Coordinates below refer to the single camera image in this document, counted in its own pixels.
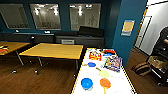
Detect small red black object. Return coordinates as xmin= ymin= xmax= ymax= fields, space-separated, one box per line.
xmin=0 ymin=47 xmax=8 ymax=54

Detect blue plastic bowl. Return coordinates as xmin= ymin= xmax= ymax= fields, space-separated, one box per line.
xmin=80 ymin=77 xmax=94 ymax=91

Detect red flat packet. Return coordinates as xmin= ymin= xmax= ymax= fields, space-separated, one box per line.
xmin=103 ymin=48 xmax=117 ymax=55

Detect interior glass window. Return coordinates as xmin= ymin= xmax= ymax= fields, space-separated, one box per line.
xmin=29 ymin=3 xmax=62 ymax=31
xmin=69 ymin=3 xmax=102 ymax=32
xmin=0 ymin=3 xmax=30 ymax=30

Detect yellow wall sign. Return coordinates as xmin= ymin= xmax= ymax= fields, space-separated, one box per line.
xmin=120 ymin=19 xmax=136 ymax=37

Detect orange snack packets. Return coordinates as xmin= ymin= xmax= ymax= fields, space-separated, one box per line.
xmin=88 ymin=49 xmax=103 ymax=62

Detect long wooden table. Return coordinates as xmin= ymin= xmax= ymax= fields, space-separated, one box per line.
xmin=18 ymin=43 xmax=84 ymax=69
xmin=0 ymin=41 xmax=31 ymax=66

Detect small light blue object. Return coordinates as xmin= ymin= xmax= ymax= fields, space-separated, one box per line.
xmin=103 ymin=52 xmax=113 ymax=57

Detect yellow green paddle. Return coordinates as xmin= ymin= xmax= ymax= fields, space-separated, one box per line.
xmin=95 ymin=67 xmax=111 ymax=79

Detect colourful printed box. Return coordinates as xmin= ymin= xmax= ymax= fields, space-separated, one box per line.
xmin=103 ymin=55 xmax=123 ymax=73

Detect small flat blue object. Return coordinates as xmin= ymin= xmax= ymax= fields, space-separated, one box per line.
xmin=87 ymin=61 xmax=97 ymax=68

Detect dark long wall bench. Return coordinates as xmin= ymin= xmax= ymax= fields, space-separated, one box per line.
xmin=0 ymin=31 xmax=56 ymax=45

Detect grey rectangular panel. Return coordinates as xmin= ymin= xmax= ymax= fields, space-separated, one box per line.
xmin=61 ymin=39 xmax=76 ymax=45

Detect black wheeled cart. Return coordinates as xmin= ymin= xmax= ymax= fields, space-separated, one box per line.
xmin=145 ymin=48 xmax=168 ymax=86

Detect dark upholstered sofa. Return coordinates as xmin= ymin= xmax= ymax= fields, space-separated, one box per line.
xmin=54 ymin=25 xmax=106 ymax=48

